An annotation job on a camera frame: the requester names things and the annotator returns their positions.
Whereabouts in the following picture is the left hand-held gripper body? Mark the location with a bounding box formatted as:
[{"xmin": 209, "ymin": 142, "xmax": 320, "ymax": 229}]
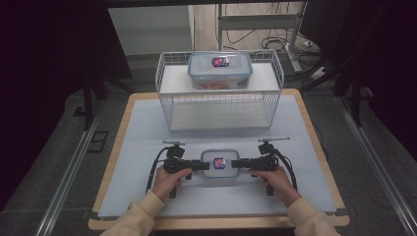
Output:
[{"xmin": 162, "ymin": 140, "xmax": 195, "ymax": 200}]

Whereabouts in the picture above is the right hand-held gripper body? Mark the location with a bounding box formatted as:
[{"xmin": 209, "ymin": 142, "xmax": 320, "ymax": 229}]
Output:
[{"xmin": 249, "ymin": 137, "xmax": 291, "ymax": 197}]

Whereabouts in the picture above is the small clear food container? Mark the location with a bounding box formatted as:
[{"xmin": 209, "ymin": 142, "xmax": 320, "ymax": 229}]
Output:
[{"xmin": 200, "ymin": 148, "xmax": 242, "ymax": 180}]

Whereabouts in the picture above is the white wire shelf rack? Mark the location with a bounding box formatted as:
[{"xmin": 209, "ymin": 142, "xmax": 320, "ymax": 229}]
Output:
[{"xmin": 154, "ymin": 48, "xmax": 285, "ymax": 133}]

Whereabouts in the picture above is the large clear food container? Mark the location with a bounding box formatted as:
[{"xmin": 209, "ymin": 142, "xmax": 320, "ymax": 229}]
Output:
[{"xmin": 187, "ymin": 51, "xmax": 254, "ymax": 91}]

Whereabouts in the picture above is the person's left hand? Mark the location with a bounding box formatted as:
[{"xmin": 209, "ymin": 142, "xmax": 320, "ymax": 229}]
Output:
[{"xmin": 151, "ymin": 165, "xmax": 193, "ymax": 205}]

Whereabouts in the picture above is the person's right hand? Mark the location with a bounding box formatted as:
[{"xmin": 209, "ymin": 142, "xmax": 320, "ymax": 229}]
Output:
[{"xmin": 249, "ymin": 165, "xmax": 303, "ymax": 208}]

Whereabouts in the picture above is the pale blue table mat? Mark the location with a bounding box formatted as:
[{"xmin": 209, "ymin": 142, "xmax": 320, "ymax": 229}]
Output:
[{"xmin": 97, "ymin": 97, "xmax": 337, "ymax": 219}]

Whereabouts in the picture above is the wooden table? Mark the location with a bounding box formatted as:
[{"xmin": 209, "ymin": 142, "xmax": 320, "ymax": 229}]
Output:
[{"xmin": 88, "ymin": 88, "xmax": 351, "ymax": 231}]

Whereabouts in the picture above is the white power strip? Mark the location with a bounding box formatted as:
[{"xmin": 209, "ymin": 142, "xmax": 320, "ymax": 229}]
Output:
[{"xmin": 309, "ymin": 66, "xmax": 328, "ymax": 82}]

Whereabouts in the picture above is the dark metal stand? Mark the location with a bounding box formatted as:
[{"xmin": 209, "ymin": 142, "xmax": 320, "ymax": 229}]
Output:
[
  {"xmin": 81, "ymin": 73, "xmax": 133, "ymax": 131},
  {"xmin": 302, "ymin": 57, "xmax": 366, "ymax": 128}
]

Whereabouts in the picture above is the white cabinet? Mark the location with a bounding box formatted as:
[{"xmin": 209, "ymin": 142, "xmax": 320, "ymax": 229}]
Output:
[{"xmin": 107, "ymin": 4, "xmax": 196, "ymax": 57}]

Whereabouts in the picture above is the dark curtain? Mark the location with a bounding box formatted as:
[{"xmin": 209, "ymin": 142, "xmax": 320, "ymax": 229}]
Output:
[
  {"xmin": 0, "ymin": 0, "xmax": 133, "ymax": 212},
  {"xmin": 298, "ymin": 0, "xmax": 417, "ymax": 162}
]

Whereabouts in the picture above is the left hand-held gripper cable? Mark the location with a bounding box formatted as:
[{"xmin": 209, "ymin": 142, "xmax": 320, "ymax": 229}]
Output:
[{"xmin": 145, "ymin": 146, "xmax": 172, "ymax": 195}]

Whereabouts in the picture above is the hand-held gripper cable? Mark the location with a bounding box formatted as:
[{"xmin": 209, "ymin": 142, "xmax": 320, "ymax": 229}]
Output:
[
  {"xmin": 270, "ymin": 147, "xmax": 299, "ymax": 192},
  {"xmin": 145, "ymin": 146, "xmax": 172, "ymax": 195}
]

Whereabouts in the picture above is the right hand-held gripper cable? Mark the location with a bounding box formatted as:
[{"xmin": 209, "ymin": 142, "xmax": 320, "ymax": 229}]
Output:
[{"xmin": 270, "ymin": 147, "xmax": 299, "ymax": 192}]

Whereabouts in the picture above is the black floor bracket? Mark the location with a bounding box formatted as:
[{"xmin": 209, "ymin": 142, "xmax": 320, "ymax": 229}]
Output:
[{"xmin": 87, "ymin": 130, "xmax": 109, "ymax": 153}]

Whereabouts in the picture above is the metal floor rail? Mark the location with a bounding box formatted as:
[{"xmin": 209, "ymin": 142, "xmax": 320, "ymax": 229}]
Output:
[
  {"xmin": 33, "ymin": 100, "xmax": 104, "ymax": 236},
  {"xmin": 336, "ymin": 95, "xmax": 417, "ymax": 236}
]

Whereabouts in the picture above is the tangle of floor cables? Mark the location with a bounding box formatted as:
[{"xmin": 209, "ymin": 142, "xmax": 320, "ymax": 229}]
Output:
[{"xmin": 225, "ymin": 29, "xmax": 322, "ymax": 67}]

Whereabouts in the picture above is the white metal desk frame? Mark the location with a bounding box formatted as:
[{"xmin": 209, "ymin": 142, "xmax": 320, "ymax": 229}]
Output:
[{"xmin": 215, "ymin": 1, "xmax": 305, "ymax": 74}]

